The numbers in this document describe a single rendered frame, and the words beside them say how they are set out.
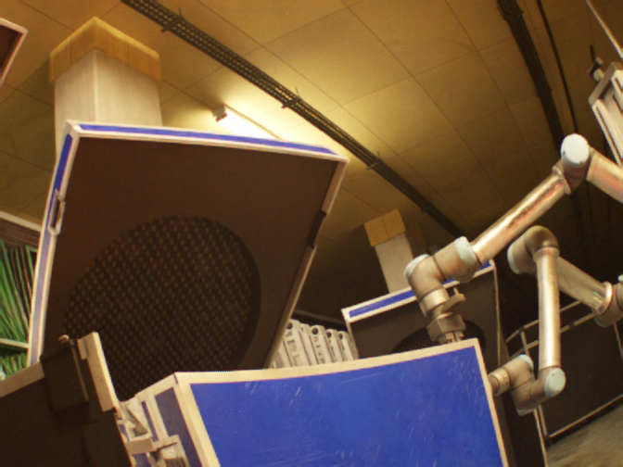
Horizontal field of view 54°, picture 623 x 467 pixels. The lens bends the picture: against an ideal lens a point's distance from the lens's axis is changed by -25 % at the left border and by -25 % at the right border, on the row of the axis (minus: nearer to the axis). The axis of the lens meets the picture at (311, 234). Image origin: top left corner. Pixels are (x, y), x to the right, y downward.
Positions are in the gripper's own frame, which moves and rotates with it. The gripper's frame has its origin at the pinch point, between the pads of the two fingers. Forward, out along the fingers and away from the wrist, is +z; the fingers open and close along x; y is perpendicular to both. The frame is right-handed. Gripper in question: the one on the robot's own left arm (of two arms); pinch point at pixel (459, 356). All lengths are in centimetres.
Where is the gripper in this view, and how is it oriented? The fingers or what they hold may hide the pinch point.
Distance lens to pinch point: 219.9
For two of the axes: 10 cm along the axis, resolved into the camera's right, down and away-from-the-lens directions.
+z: 3.9, 8.1, -4.4
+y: -5.8, 5.9, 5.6
